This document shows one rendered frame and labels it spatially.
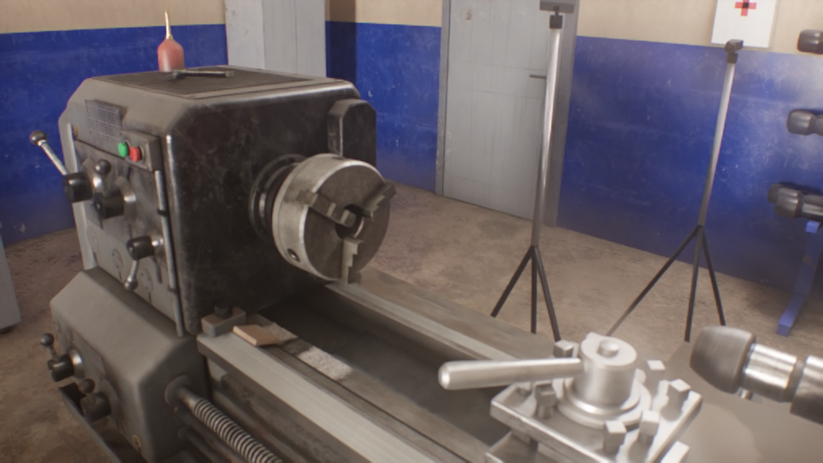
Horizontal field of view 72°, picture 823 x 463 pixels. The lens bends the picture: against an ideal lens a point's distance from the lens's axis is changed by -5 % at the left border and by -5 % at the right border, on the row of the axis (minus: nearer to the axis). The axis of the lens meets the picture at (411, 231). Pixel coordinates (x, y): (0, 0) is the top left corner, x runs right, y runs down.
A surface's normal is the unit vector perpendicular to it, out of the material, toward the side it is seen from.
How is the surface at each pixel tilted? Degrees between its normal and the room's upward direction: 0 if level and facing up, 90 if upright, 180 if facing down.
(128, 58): 90
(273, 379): 36
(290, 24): 90
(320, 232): 90
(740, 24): 90
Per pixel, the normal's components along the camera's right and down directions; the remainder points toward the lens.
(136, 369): -0.33, -0.65
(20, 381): 0.02, -0.93
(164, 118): -0.45, -0.48
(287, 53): 0.75, 0.25
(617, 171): -0.66, 0.26
